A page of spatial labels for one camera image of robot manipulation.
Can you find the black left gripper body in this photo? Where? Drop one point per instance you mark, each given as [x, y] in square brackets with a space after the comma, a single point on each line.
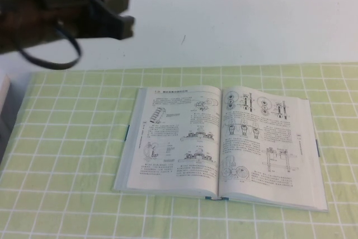
[67, 9]

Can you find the technical textbook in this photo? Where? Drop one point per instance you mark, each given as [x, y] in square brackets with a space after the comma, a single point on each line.
[195, 144]

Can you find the white board with beige edge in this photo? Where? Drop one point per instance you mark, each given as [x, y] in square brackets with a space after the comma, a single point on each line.
[4, 93]

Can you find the green checkered tablecloth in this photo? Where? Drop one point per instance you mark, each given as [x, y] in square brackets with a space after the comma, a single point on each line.
[70, 194]

